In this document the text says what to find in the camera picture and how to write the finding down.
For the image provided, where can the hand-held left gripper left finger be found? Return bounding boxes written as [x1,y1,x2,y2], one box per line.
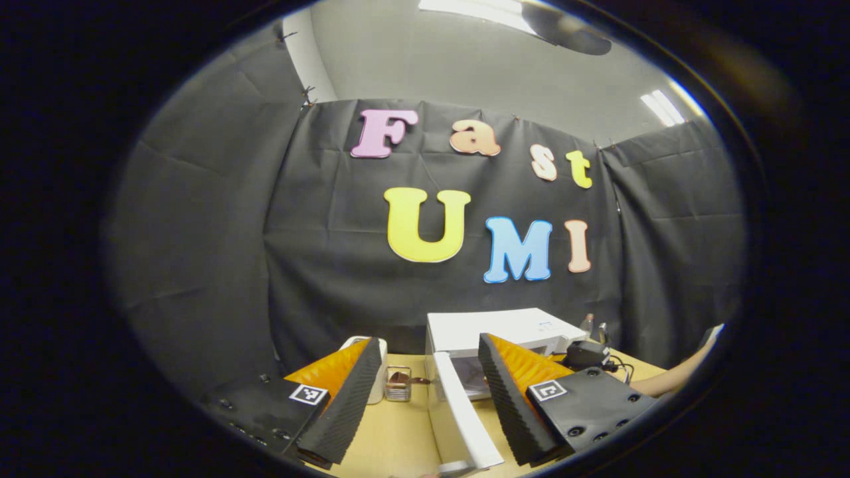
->
[198,336,389,469]

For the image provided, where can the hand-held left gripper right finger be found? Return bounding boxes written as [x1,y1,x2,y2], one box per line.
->
[477,333,659,469]

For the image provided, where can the white microwave oven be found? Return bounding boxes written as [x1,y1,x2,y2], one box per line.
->
[425,307,590,476]

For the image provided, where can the white toaster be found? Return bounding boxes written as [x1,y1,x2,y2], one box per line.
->
[338,335,388,405]

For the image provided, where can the black backdrop cloth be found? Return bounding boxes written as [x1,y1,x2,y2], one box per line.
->
[103,23,748,406]

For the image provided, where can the small ceiling light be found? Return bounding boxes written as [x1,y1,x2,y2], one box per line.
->
[639,88,687,128]

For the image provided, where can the dark round ceiling fixture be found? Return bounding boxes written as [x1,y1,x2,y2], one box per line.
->
[521,0,614,58]

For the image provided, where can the large ceiling light panel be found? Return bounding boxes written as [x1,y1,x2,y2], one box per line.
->
[417,0,540,35]

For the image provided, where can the metal wire rack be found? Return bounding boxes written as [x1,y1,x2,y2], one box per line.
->
[384,366,414,403]

